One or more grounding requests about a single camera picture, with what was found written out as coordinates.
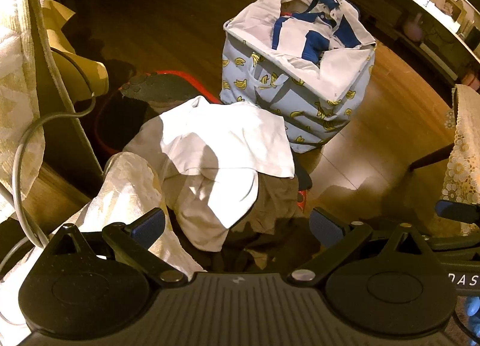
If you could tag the blue and white polo shirt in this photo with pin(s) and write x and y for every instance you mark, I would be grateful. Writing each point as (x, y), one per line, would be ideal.
(315, 48)

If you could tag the cream woven patterned cloth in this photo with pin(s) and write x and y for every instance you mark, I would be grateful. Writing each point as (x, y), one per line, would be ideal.
(18, 68)
(127, 188)

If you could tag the red plastic basin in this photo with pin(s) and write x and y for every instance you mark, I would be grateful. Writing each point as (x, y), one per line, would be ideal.
(202, 90)

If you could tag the olive brown garment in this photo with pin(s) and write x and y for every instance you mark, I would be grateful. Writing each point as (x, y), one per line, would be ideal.
(273, 200)

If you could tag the person's right hand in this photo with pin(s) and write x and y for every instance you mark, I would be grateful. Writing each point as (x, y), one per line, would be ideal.
(473, 310)

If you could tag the white printed t-shirt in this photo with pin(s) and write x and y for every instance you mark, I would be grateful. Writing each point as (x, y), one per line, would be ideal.
(210, 132)

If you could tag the dark wooden low cabinet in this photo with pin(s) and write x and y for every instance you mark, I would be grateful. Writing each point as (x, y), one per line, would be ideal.
(393, 7)

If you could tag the banana print laundry bag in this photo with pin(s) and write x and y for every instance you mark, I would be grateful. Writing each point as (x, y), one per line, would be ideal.
(300, 106)

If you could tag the white gift box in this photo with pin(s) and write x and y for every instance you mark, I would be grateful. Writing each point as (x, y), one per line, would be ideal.
(448, 7)

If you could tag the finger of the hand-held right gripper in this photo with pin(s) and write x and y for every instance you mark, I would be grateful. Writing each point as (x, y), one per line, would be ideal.
(452, 209)
(457, 250)

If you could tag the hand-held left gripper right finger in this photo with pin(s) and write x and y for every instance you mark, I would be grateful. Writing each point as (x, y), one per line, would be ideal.
(326, 224)

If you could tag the dark dotted sole slipper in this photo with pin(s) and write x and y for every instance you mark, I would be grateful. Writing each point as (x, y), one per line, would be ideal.
(153, 83)

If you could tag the pink vase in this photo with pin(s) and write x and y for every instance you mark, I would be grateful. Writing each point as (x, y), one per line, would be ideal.
(471, 80)
(414, 28)

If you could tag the white flat box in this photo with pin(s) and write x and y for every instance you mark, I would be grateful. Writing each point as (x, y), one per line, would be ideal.
(432, 48)

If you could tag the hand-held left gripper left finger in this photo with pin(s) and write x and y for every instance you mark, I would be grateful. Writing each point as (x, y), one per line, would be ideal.
(150, 226)

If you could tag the tan paper sheet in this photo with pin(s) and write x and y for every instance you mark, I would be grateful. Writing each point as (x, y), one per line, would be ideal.
(63, 35)

